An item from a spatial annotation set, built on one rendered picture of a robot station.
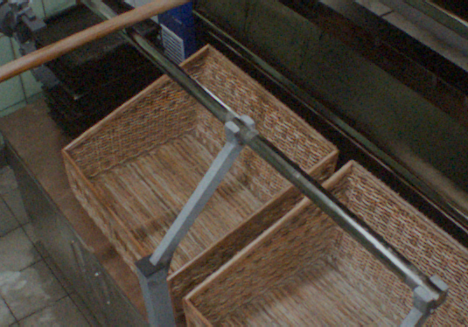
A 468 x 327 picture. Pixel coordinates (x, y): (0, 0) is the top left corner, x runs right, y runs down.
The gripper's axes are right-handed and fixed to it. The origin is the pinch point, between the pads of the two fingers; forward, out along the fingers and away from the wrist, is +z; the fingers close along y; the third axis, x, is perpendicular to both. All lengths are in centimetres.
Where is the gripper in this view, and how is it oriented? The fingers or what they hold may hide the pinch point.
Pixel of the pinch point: (44, 55)
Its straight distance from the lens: 170.2
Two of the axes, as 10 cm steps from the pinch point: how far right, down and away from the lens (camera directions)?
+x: -8.3, 4.1, -3.7
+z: 5.5, 5.3, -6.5
